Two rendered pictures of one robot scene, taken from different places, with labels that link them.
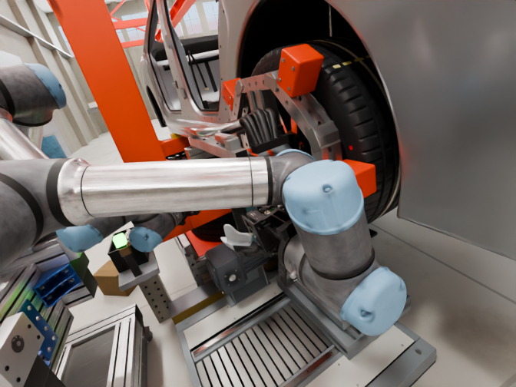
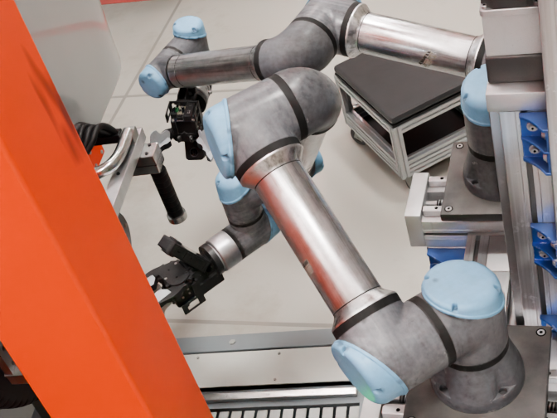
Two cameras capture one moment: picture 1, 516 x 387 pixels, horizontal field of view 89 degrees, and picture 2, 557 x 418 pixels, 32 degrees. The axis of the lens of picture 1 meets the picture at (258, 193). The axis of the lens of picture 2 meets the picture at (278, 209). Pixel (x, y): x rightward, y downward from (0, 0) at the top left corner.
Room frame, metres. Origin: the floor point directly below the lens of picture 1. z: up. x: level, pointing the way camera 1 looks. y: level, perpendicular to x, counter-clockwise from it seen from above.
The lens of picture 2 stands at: (1.72, 1.39, 2.12)
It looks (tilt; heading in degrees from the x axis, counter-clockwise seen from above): 40 degrees down; 223
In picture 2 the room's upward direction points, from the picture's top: 18 degrees counter-clockwise
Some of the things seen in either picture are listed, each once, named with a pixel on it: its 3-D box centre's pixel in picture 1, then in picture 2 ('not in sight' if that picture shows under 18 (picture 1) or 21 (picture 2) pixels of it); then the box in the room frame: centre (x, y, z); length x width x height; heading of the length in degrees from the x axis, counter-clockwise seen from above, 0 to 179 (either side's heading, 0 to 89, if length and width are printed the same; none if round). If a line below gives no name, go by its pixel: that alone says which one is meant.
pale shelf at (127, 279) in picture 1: (136, 256); not in sight; (1.15, 0.68, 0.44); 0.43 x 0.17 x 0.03; 23
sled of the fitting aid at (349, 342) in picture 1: (335, 290); not in sight; (0.92, -0.25, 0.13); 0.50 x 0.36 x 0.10; 23
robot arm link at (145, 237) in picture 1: (152, 229); (251, 229); (0.64, 0.30, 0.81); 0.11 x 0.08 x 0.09; 158
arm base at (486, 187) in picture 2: not in sight; (500, 156); (0.36, 0.74, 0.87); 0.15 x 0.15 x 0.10
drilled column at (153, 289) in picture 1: (152, 286); not in sight; (1.18, 0.69, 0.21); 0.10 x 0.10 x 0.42; 23
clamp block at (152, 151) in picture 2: not in sight; (139, 159); (0.61, 0.03, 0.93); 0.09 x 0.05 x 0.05; 113
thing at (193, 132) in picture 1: (219, 115); not in sight; (0.89, 0.06, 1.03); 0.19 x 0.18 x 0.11; 113
